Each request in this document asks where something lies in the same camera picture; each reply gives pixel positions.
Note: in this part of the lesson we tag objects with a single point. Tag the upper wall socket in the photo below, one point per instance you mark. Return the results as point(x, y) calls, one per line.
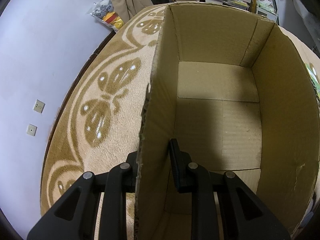
point(39, 106)

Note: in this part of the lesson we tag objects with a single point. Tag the lower wall socket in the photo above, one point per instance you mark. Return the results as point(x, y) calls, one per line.
point(31, 130)

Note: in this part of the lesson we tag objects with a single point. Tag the wall socket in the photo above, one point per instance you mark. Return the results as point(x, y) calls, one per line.
point(39, 106)
point(31, 130)

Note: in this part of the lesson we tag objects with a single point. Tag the brown cardboard box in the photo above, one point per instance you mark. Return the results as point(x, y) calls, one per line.
point(238, 93)

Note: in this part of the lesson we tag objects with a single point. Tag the plastic bag of toys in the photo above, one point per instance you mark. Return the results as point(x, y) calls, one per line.
point(104, 12)

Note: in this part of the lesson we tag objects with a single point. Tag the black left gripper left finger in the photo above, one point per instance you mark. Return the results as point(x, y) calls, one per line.
point(92, 200)

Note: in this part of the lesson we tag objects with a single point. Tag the beige patterned carpet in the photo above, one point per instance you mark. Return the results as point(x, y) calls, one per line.
point(101, 119)

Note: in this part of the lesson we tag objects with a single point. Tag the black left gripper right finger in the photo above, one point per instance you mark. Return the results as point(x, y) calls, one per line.
point(222, 205)

